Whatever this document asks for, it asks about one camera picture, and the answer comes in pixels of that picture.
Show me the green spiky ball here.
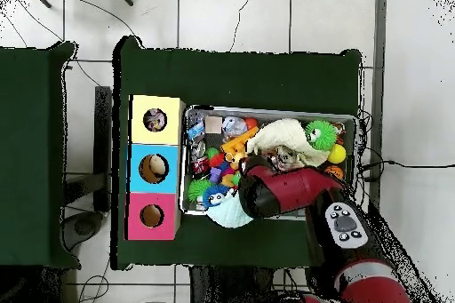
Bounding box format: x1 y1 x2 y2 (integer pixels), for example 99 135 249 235
304 119 338 151

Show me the orange plastic block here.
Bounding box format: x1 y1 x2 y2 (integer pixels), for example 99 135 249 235
220 125 259 156

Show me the dark green side table cloth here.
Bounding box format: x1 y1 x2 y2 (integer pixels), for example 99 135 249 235
0 41 82 269

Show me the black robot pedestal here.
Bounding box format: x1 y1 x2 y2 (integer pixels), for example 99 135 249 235
189 265 303 303

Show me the silver mesh bin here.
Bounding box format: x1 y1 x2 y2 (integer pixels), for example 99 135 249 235
179 105 358 224

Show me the wooden box with three holes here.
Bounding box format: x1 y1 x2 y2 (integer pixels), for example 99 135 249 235
125 94 186 242

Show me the crushed silver can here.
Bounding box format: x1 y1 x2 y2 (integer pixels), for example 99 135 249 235
275 146 299 171

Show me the black power cable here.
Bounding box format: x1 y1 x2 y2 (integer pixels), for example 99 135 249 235
356 159 455 180

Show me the confetti print cloth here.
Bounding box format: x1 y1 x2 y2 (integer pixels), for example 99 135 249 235
142 108 167 132

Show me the yellow tennis ball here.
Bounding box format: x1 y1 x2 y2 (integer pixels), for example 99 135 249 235
326 143 347 164

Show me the orange basketball toy ball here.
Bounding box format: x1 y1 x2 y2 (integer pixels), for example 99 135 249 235
323 164 345 180

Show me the small blue spiky ball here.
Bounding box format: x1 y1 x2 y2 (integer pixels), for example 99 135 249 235
202 184 230 208

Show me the mint knitted cloth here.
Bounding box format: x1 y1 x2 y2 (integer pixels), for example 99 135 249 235
205 194 255 229

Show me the cream knitted cloth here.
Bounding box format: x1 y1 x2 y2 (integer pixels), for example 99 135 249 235
245 117 330 168

